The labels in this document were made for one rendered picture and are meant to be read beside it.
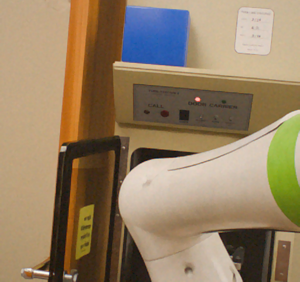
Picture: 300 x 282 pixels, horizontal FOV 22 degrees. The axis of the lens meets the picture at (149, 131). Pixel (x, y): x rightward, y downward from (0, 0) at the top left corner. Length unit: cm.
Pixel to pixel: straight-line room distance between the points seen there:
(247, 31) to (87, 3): 28
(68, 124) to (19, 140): 57
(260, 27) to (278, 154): 67
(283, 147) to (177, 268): 32
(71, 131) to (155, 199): 39
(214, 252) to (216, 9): 51
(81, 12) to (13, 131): 62
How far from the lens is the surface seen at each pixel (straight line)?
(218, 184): 78
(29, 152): 181
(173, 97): 125
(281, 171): 68
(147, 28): 123
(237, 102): 125
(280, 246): 136
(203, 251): 96
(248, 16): 134
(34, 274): 111
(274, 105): 126
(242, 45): 133
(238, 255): 123
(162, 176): 90
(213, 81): 122
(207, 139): 133
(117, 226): 136
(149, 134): 133
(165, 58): 123
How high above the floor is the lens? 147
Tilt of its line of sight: 3 degrees down
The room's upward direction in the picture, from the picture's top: 5 degrees clockwise
